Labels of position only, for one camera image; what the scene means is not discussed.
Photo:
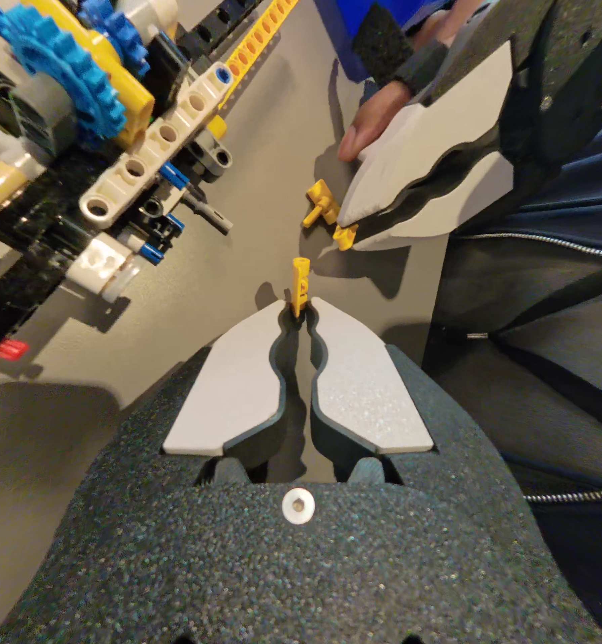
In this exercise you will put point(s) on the lego vehicle model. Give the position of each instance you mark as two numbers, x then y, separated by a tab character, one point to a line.
105	126

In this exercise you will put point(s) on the large blue storage bin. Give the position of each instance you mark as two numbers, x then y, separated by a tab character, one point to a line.
341	30

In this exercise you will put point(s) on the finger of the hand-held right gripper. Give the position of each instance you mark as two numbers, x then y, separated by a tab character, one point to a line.
457	206
421	146

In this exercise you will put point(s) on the yellow lego connector piece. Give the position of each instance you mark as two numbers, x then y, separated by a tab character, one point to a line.
300	284

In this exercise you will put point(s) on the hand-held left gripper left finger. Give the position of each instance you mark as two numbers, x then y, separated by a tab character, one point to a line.
235	392

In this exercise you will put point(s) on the small yellow lego beam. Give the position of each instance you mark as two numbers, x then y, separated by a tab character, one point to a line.
345	236

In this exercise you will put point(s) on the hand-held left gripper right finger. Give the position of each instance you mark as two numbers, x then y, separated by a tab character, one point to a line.
371	397

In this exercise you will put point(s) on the yellow lego connector with axle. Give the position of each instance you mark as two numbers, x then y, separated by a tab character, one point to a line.
321	201

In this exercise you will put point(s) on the person's right hand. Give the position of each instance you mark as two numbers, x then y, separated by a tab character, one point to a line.
366	131

